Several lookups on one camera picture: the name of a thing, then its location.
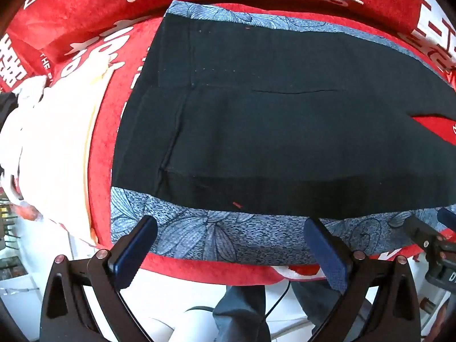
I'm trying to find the black pants with grey trim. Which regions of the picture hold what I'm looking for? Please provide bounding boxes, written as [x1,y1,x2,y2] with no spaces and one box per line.
[111,1,455,266]

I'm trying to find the person blue jeans legs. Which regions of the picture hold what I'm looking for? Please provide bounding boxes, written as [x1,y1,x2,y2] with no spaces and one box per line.
[213,280,341,342]

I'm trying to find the red sofa back cushion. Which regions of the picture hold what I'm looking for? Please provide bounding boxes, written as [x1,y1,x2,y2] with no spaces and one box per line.
[1,0,455,89]

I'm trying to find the black cable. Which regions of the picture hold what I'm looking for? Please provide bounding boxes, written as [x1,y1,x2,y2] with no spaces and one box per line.
[186,278,292,325]

